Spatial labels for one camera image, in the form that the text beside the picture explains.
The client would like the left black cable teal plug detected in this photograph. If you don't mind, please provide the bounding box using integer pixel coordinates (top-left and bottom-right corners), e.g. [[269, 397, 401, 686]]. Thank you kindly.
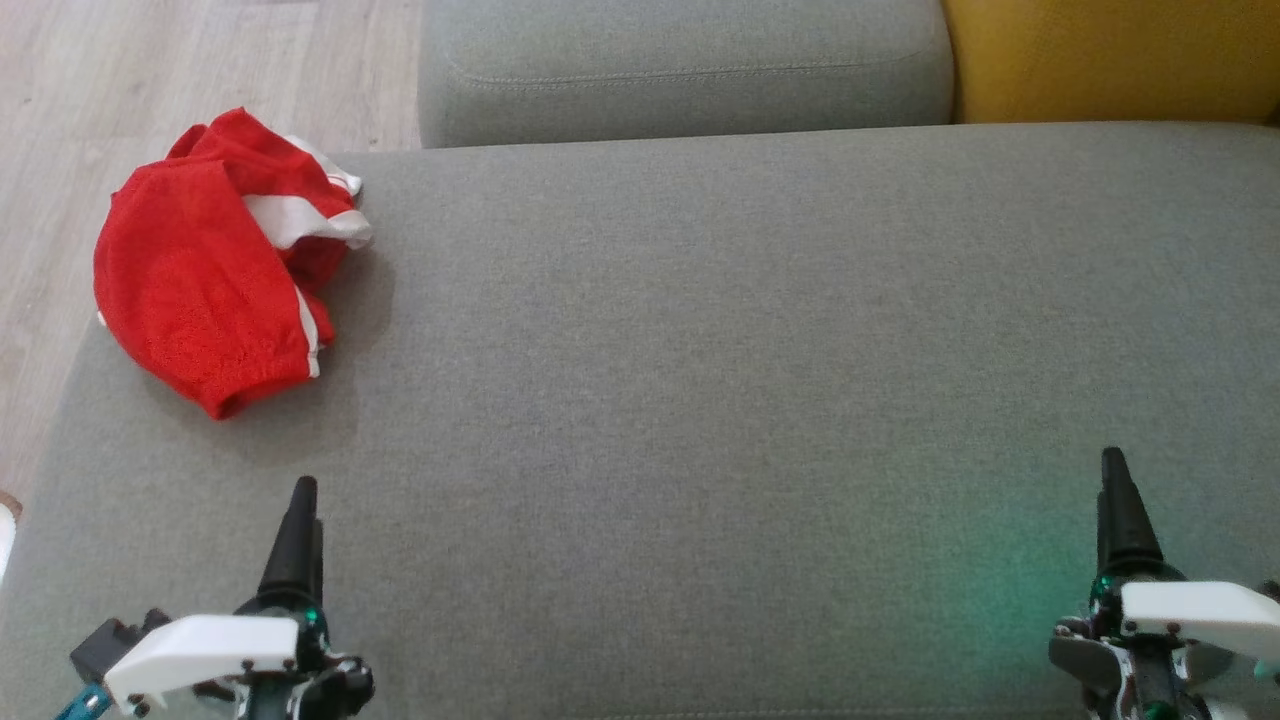
[[55, 683, 113, 720]]

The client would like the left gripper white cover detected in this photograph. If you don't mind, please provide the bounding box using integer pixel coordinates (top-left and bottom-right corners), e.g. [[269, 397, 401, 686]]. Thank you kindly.
[[103, 476, 377, 720]]

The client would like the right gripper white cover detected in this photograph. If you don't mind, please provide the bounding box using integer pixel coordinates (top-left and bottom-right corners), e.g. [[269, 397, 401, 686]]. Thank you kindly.
[[1048, 447, 1280, 720]]

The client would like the grey fabric sofa seat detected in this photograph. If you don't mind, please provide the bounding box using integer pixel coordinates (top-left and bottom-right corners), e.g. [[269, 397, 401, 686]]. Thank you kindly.
[[0, 122, 1280, 720]]

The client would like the grey sofa back cushion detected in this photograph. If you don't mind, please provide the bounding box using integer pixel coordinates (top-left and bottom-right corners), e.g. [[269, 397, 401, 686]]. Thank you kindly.
[[418, 0, 956, 149]]

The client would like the red jersey with white trim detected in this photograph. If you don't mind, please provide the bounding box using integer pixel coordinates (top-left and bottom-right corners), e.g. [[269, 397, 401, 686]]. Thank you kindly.
[[93, 158, 336, 421]]

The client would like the white round basket brown rim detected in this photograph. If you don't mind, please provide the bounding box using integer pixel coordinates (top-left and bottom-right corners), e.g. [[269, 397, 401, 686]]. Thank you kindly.
[[0, 490, 23, 586]]

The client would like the mustard yellow sofa cushion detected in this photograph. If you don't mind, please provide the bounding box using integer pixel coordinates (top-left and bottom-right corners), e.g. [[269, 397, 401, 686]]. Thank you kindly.
[[940, 0, 1280, 126]]

